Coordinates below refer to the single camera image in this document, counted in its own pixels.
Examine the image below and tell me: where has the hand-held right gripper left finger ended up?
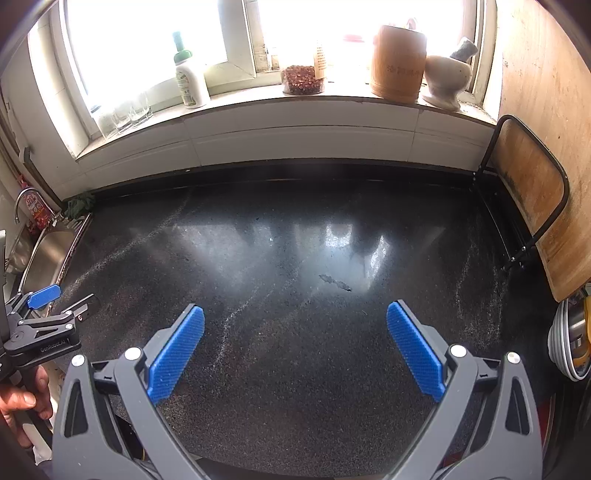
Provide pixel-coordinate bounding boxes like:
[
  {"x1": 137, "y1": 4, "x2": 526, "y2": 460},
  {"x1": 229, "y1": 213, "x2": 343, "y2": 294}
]
[{"x1": 52, "y1": 303, "x2": 206, "y2": 480}]

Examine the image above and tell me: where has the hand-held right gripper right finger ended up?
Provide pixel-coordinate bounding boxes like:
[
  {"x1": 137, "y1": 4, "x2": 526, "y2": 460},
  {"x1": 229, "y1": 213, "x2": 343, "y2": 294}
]
[{"x1": 385, "y1": 300, "x2": 542, "y2": 480}]

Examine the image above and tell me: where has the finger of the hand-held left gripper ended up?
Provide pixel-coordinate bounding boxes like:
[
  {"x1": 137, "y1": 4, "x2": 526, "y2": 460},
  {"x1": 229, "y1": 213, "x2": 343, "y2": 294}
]
[
  {"x1": 46, "y1": 294, "x2": 101, "y2": 324},
  {"x1": 7, "y1": 284, "x2": 63, "y2": 319}
]

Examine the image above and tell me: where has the person's left hand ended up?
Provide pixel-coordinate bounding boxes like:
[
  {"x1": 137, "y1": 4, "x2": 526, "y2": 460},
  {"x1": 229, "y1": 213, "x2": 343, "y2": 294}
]
[{"x1": 0, "y1": 364, "x2": 54, "y2": 448}]

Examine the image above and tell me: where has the stainless steel sink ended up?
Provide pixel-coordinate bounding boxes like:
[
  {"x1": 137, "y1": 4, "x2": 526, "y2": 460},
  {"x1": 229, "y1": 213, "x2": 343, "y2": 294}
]
[{"x1": 9, "y1": 217, "x2": 93, "y2": 296}]

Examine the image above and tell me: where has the red bottle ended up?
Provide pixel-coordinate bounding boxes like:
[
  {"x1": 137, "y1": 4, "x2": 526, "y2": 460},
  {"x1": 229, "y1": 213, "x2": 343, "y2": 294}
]
[{"x1": 25, "y1": 194, "x2": 51, "y2": 229}]

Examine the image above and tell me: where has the dark green cloth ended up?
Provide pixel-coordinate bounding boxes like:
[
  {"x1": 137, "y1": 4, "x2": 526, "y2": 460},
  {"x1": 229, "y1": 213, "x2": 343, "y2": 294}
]
[{"x1": 64, "y1": 191, "x2": 98, "y2": 220}]

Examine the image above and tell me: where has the chrome faucet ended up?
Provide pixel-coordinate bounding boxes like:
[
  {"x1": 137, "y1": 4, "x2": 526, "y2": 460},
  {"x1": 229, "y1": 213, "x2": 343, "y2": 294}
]
[{"x1": 14, "y1": 187, "x2": 61, "y2": 232}]

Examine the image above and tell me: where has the black metal rack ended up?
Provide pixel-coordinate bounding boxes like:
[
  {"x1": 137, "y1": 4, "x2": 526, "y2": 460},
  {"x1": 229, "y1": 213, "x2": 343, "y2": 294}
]
[{"x1": 473, "y1": 114, "x2": 570, "y2": 273}]

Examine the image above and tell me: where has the stack of bowls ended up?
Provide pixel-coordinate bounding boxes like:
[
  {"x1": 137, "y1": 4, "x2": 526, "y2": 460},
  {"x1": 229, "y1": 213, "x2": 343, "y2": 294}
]
[{"x1": 547, "y1": 298, "x2": 591, "y2": 381}]

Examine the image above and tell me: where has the clear drinking glass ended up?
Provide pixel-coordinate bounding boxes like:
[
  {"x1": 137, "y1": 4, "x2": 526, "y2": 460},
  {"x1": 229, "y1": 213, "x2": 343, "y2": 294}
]
[
  {"x1": 129, "y1": 95, "x2": 154, "y2": 126},
  {"x1": 111, "y1": 102, "x2": 134, "y2": 132},
  {"x1": 95, "y1": 107, "x2": 118, "y2": 139}
]

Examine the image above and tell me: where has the wooden cutting board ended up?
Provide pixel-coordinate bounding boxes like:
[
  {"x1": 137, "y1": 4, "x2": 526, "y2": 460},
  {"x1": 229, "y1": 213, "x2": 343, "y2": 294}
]
[{"x1": 487, "y1": 117, "x2": 568, "y2": 245}]

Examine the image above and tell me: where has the white detergent bottle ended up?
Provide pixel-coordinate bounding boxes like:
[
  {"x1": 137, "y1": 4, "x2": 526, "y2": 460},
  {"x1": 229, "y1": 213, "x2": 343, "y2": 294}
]
[{"x1": 172, "y1": 31, "x2": 212, "y2": 109}]

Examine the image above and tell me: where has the white stone mortar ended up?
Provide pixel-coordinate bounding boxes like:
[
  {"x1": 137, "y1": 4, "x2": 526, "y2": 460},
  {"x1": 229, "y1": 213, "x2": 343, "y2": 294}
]
[{"x1": 422, "y1": 55, "x2": 472, "y2": 112}]

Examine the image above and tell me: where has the bamboo container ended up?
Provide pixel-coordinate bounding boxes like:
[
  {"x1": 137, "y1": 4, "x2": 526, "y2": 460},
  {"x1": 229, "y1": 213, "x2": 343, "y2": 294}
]
[{"x1": 369, "y1": 24, "x2": 428, "y2": 102}]

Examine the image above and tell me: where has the grey pestle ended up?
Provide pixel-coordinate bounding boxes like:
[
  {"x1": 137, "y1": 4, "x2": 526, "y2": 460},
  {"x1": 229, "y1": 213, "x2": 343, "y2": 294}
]
[{"x1": 450, "y1": 37, "x2": 478, "y2": 63}]

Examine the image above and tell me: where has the plywood board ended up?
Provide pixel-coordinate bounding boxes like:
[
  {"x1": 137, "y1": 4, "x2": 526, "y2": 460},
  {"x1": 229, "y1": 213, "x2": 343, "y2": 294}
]
[{"x1": 496, "y1": 0, "x2": 591, "y2": 303}]

